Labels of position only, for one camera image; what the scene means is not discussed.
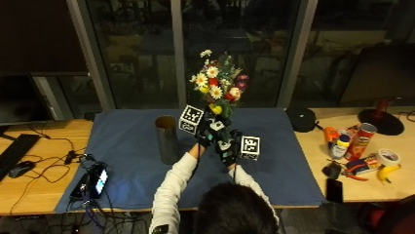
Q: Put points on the person's right hand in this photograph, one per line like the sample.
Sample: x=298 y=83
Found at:
x=228 y=151

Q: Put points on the person's left hand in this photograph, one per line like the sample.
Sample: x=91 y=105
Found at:
x=208 y=133

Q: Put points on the artificial flower bouquet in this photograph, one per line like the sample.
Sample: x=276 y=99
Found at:
x=218 y=84

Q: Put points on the right glove marker cube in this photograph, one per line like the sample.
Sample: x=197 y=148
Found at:
x=250 y=147

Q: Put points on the glove marker cube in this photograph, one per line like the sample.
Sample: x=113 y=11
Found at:
x=190 y=118
x=250 y=147

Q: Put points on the left glove marker cube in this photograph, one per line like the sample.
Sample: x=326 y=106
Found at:
x=190 y=118

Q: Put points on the dark cylindrical vase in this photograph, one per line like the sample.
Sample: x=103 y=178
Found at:
x=166 y=139

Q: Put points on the black cap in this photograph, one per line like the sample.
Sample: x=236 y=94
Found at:
x=301 y=119

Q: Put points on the blue table cloth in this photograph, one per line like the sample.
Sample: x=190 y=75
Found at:
x=129 y=143

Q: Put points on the orange plastic object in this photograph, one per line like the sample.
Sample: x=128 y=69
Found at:
x=331 y=134

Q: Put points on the white bottle blue cap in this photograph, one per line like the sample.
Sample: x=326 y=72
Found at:
x=339 y=148

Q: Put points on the small black pouch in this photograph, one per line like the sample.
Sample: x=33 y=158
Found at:
x=331 y=170

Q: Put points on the red snack packet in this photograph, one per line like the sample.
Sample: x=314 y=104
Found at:
x=353 y=129

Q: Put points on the black smartphone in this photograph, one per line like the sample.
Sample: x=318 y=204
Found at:
x=334 y=190

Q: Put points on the red chip can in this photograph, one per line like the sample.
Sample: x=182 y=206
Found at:
x=361 y=141

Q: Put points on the blue and red box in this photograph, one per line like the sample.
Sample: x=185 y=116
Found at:
x=362 y=165

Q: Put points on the black wrist watch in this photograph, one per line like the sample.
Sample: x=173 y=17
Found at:
x=160 y=229

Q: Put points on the smartphone with lit screen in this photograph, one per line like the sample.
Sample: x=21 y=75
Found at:
x=100 y=182

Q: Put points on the white tape roll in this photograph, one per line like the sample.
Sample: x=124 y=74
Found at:
x=389 y=157

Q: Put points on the black box device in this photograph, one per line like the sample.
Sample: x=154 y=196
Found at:
x=80 y=187

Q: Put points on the yellow banana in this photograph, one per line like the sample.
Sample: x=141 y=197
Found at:
x=387 y=172

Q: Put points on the monitor with red stand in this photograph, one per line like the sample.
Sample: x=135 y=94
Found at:
x=381 y=74

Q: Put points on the dark computer monitor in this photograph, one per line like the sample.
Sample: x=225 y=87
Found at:
x=21 y=97

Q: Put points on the black computer mouse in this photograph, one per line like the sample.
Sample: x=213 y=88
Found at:
x=20 y=169

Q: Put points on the black keyboard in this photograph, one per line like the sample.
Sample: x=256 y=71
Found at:
x=15 y=154

